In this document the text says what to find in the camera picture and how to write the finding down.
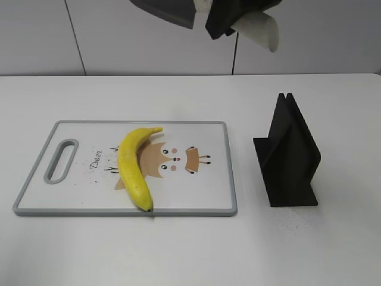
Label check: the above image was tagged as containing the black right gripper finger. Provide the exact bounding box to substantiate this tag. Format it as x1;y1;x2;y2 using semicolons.
224;0;282;36
205;0;256;40

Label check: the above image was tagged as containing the white-handled kitchen knife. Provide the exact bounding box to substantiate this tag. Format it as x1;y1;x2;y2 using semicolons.
132;0;279;52

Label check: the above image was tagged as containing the yellow plastic banana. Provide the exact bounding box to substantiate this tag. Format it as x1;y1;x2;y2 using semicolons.
117;127;163;212

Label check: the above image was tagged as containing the black knife stand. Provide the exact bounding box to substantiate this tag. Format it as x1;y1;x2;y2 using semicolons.
253;93;321;207

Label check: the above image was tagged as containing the white grey-rimmed cutting board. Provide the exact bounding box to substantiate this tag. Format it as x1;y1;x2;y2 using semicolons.
13;120;238;217

